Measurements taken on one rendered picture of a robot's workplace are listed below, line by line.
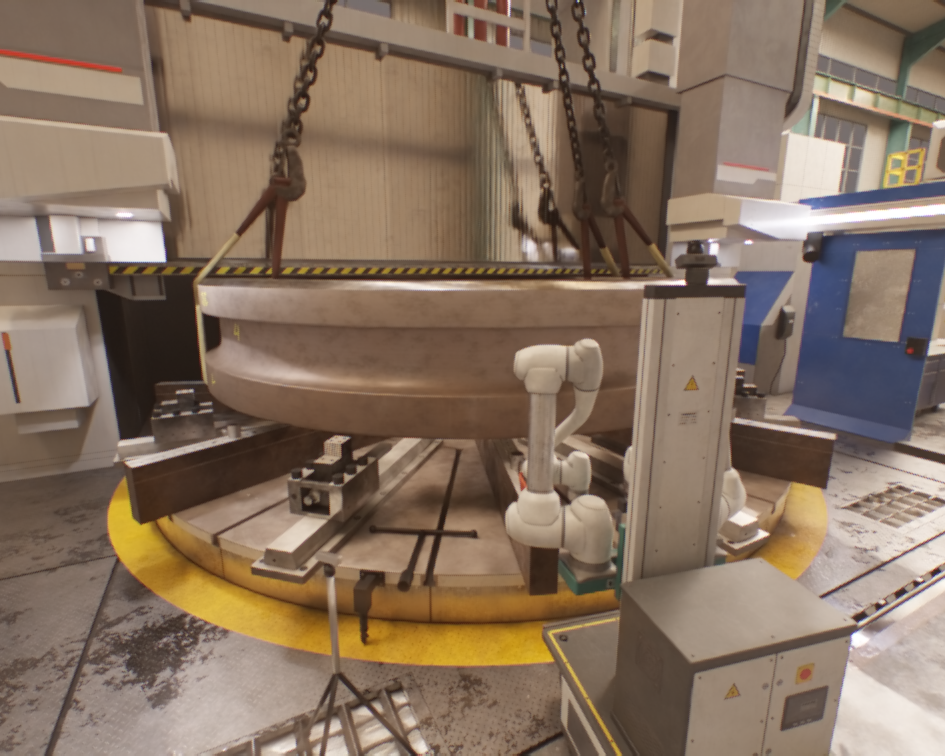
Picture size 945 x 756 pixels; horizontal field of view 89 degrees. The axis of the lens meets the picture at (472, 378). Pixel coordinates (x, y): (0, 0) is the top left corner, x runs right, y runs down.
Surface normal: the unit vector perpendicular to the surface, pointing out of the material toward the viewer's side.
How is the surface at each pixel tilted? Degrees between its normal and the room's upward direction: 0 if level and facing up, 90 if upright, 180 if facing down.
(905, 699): 0
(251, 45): 90
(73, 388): 90
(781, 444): 90
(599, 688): 0
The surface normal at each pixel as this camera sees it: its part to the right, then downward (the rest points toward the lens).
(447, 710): 0.00, -0.98
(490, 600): 0.04, 0.22
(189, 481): 0.78, 0.13
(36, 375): 0.45, 0.19
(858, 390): -0.89, 0.10
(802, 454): -0.62, 0.17
